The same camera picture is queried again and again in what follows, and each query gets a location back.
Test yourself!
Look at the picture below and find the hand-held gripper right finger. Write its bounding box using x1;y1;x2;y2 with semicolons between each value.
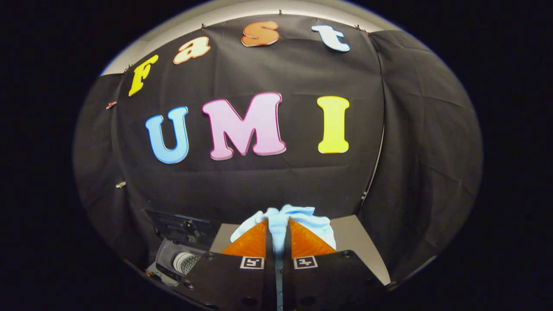
283;218;389;311

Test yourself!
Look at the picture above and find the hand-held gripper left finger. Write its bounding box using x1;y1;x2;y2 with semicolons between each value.
175;219;277;311

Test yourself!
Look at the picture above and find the light blue polo shirt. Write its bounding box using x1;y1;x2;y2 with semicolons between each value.
230;204;337;311

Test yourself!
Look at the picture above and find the grey washing machine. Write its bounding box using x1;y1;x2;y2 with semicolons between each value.
145;238;216;286

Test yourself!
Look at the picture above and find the black backdrop cloth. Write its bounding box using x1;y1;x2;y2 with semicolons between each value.
73;13;483;286

